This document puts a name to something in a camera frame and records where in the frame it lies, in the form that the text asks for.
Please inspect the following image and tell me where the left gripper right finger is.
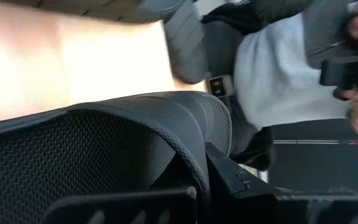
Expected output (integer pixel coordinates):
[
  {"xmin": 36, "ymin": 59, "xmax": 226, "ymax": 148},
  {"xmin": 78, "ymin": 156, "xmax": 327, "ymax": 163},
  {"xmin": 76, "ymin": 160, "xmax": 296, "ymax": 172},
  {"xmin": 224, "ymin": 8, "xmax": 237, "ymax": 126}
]
[{"xmin": 205, "ymin": 142, "xmax": 358, "ymax": 224}]

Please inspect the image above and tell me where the person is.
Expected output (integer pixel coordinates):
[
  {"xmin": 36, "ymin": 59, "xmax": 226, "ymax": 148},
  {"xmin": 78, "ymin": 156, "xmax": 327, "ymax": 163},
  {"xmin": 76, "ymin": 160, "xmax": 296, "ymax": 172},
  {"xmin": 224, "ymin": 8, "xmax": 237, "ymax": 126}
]
[{"xmin": 201, "ymin": 0, "xmax": 358, "ymax": 172}]

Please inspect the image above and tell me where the black handheld controller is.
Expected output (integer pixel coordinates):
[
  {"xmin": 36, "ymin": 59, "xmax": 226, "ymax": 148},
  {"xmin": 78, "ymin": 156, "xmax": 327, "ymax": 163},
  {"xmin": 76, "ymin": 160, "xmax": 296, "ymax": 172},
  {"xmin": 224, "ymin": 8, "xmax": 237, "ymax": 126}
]
[{"xmin": 318, "ymin": 51, "xmax": 358, "ymax": 101}]

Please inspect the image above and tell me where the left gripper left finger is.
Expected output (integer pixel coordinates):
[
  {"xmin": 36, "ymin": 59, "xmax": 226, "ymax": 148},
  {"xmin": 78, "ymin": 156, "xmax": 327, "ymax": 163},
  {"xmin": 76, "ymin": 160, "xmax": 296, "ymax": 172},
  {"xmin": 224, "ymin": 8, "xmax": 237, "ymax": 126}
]
[{"xmin": 42, "ymin": 185, "xmax": 198, "ymax": 224}]

